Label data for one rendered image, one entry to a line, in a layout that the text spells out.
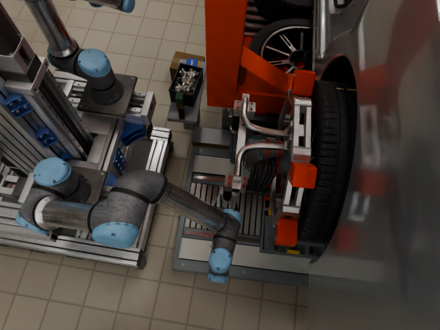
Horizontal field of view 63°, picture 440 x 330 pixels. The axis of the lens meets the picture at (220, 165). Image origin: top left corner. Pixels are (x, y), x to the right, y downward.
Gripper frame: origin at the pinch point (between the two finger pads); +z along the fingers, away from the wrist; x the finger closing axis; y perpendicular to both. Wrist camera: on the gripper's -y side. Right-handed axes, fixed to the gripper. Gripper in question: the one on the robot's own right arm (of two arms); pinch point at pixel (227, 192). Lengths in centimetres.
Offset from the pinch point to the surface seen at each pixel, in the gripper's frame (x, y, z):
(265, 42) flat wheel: -13, -33, 111
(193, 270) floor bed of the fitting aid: 14, -75, -22
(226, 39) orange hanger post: 7, 21, 60
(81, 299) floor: 76, -83, -45
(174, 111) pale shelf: 35, -38, 59
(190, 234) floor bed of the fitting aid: 19, -75, -2
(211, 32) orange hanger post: 14, 24, 60
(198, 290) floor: 10, -83, -32
